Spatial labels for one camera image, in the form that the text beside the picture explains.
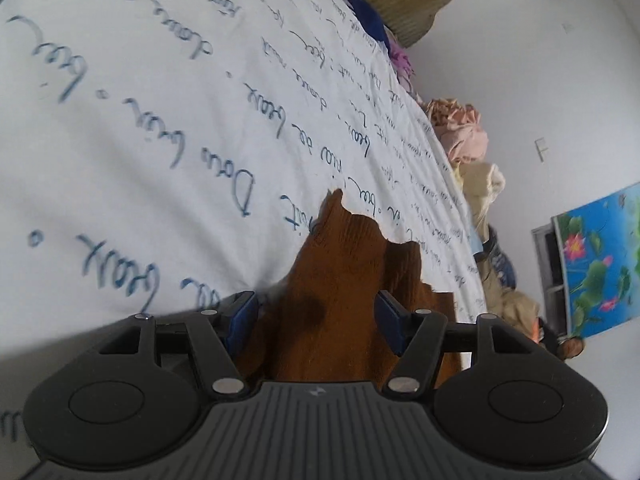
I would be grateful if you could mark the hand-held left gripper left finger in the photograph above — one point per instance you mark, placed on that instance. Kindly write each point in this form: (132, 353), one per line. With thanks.
(242, 320)

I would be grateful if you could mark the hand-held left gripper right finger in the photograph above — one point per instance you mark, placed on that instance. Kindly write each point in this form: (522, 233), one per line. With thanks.
(389, 321)

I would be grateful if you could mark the brown knit garment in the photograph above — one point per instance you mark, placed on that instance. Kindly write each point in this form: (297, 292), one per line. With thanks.
(340, 285)

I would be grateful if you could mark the beige crumpled cloth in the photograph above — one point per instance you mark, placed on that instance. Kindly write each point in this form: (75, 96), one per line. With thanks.
(510, 310)

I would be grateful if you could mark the grey blue garment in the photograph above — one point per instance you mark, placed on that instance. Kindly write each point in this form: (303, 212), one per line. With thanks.
(497, 260)

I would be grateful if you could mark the cream crumpled cloth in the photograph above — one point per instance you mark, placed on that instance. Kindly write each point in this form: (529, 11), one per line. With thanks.
(485, 190)

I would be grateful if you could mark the grey framed window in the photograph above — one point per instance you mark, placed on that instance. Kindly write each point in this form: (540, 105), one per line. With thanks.
(547, 265)

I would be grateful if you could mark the dark brown object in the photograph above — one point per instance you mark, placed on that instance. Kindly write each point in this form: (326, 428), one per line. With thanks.
(565, 345)

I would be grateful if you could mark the white script-print bed sheet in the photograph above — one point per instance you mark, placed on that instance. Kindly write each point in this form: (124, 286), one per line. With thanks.
(175, 135)

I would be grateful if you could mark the peach crumpled cloth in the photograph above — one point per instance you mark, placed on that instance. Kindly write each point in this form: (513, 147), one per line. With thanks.
(462, 132)

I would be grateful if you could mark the blue floral curtain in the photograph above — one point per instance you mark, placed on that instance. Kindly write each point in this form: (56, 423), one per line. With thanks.
(600, 265)

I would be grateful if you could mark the pink cloth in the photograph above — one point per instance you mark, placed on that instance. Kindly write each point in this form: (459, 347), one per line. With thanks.
(401, 62)

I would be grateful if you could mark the dark blue cloth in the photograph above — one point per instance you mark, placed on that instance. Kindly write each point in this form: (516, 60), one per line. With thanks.
(367, 17)

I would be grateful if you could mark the olive green pillow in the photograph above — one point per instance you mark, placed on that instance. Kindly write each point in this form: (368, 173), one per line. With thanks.
(400, 5)

